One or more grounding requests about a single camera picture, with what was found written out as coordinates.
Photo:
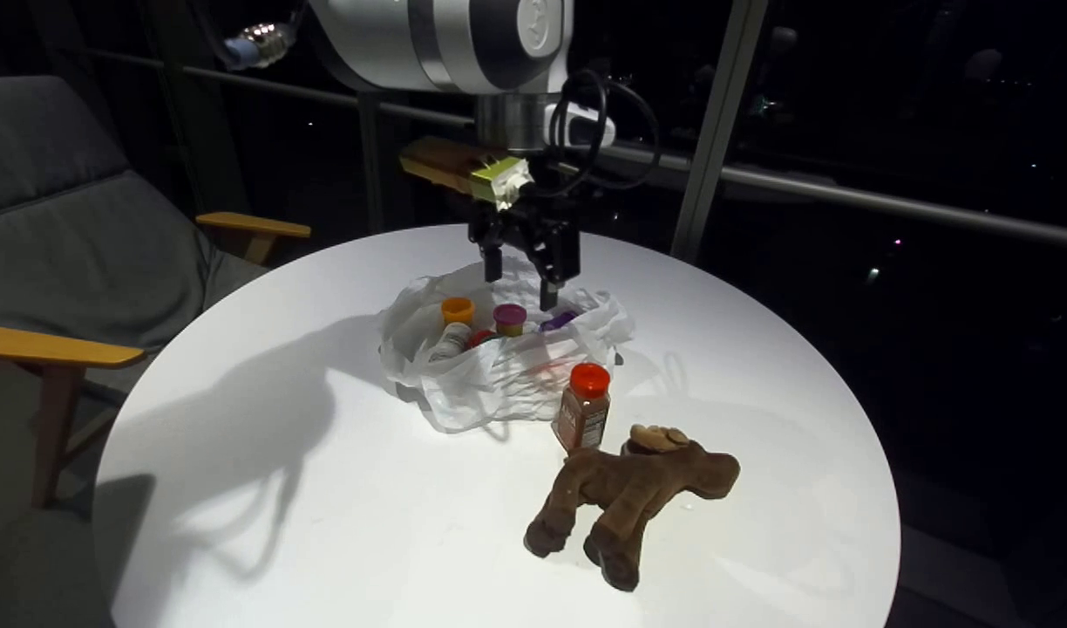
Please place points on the brown plush moose toy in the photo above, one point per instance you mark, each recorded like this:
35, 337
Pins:
625, 492

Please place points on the orange lid dough tub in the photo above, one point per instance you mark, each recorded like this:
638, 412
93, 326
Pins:
457, 308

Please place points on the red lid dough tub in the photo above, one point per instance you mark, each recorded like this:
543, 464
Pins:
478, 337

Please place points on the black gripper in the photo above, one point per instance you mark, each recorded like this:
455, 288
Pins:
536, 222

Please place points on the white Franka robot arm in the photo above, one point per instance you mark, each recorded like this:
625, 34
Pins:
439, 39

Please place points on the grey armchair with wooden arms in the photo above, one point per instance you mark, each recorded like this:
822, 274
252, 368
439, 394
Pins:
68, 245

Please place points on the vertical window post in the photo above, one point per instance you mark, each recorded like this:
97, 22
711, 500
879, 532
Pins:
720, 126

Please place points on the magenta lid dough tub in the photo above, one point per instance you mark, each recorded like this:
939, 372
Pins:
511, 318

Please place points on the white plastic bag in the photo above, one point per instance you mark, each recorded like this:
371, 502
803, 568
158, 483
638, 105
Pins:
486, 385

